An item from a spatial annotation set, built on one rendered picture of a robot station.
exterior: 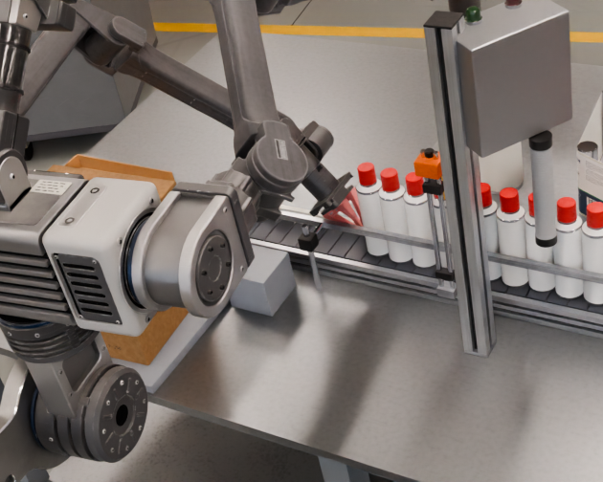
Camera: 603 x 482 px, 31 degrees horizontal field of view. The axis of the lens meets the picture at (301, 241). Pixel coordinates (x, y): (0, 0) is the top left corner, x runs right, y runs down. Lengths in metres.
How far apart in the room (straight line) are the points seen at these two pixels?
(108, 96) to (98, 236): 3.01
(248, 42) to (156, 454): 1.49
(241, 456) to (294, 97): 0.93
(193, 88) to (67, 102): 2.34
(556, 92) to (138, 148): 1.36
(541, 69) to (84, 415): 0.84
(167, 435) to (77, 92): 1.82
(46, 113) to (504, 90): 2.95
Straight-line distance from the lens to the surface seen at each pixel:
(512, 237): 1.97
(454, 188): 1.76
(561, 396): 1.93
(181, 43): 5.15
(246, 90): 1.50
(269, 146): 1.42
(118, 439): 1.62
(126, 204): 1.31
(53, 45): 1.88
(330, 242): 2.22
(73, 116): 4.36
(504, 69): 1.63
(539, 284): 2.03
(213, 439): 2.81
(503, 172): 2.25
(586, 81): 2.63
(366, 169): 2.05
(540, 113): 1.71
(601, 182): 2.06
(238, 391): 2.03
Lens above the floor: 2.24
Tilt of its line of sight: 37 degrees down
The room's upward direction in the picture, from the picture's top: 13 degrees counter-clockwise
